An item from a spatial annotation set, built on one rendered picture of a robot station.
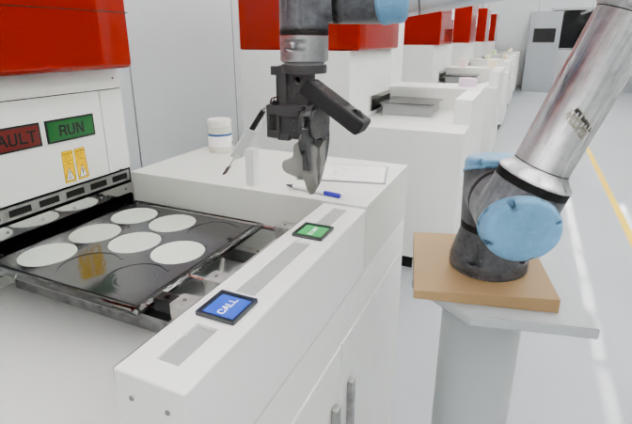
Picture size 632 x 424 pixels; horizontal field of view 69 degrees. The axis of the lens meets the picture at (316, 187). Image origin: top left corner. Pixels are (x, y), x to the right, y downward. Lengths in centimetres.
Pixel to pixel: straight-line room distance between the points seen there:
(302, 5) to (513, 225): 45
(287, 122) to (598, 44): 45
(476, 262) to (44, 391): 74
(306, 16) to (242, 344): 46
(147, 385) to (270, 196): 58
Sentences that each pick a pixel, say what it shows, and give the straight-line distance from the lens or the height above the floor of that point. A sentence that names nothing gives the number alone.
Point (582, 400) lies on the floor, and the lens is 213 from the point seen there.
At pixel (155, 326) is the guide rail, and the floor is 83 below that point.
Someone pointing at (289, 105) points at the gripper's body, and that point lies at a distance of 73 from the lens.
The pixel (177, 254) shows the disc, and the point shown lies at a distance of 91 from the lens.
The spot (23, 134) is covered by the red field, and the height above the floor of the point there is 111.
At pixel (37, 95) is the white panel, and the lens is 108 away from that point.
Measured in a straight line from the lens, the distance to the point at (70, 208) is 114.
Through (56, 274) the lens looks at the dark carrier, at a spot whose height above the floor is 90.
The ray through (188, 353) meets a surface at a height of 96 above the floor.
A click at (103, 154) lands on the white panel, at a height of 102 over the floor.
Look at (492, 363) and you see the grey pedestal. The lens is 105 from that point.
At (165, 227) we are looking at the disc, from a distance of 104.
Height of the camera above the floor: 128
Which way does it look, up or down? 18 degrees down
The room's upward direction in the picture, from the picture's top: straight up
